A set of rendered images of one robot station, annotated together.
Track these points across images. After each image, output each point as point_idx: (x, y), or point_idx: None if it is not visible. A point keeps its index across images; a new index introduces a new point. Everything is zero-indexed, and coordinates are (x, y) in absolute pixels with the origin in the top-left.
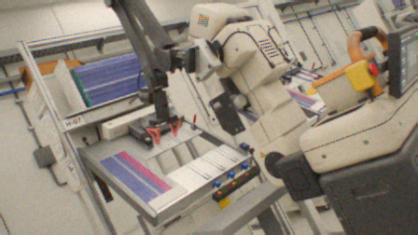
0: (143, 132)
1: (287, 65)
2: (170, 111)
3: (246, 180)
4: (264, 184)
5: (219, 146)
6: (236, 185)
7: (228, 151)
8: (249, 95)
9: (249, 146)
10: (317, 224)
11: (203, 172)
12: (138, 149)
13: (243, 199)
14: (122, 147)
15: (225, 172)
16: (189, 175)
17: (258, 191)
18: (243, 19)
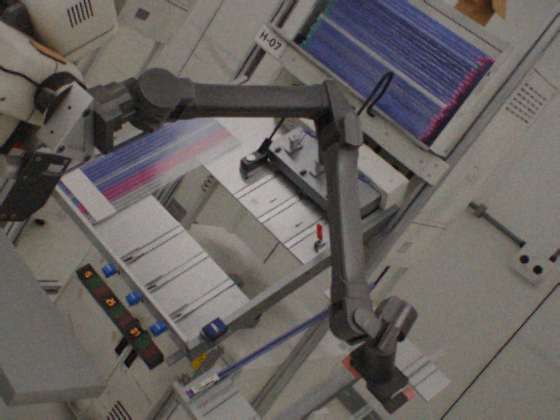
0: (269, 148)
1: None
2: None
3: (122, 332)
4: (60, 335)
5: (238, 290)
6: (104, 305)
7: (218, 304)
8: None
9: (210, 339)
10: None
11: (147, 251)
12: (239, 156)
13: (32, 292)
14: (247, 134)
15: (135, 284)
16: (144, 229)
17: (22, 308)
18: (1, 1)
